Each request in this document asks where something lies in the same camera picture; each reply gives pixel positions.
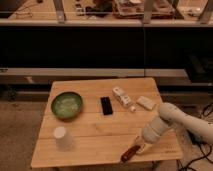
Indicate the green bowl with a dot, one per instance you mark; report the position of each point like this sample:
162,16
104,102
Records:
67,105

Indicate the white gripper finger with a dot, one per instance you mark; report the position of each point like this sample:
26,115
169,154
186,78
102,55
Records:
140,142

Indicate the white carton box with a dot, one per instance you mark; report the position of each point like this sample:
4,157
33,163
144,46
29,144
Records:
122,97

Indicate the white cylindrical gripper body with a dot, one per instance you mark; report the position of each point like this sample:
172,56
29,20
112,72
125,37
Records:
152,131

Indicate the black power box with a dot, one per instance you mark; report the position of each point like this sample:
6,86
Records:
195,139

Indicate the white sponge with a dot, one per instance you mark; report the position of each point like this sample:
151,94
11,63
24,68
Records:
145,102

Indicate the black rectangular block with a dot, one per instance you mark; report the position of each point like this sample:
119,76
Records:
106,105

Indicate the wooden folding table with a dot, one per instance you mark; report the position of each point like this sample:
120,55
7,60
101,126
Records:
97,139

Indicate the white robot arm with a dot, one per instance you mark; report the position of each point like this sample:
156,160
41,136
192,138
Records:
167,115

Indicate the white upside-down cup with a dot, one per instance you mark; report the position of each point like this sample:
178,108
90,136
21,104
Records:
63,138

